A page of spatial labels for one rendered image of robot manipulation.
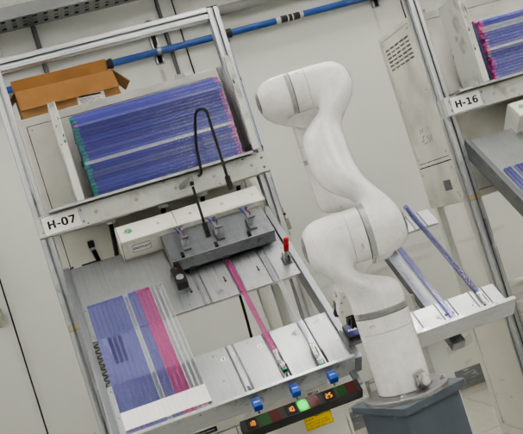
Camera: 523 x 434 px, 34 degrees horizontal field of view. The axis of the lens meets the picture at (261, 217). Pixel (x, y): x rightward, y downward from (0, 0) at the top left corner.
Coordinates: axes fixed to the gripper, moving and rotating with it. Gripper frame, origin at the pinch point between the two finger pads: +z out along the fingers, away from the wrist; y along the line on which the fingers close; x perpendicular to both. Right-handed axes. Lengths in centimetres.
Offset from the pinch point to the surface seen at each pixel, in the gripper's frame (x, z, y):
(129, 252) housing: 60, 5, -49
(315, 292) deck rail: 20.5, 7.3, -2.2
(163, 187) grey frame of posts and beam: 72, -7, -33
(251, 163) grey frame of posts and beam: 71, -6, -2
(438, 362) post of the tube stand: -5.2, 25.7, 25.4
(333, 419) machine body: 1.8, 44.7, -6.2
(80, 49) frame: 108, -42, -44
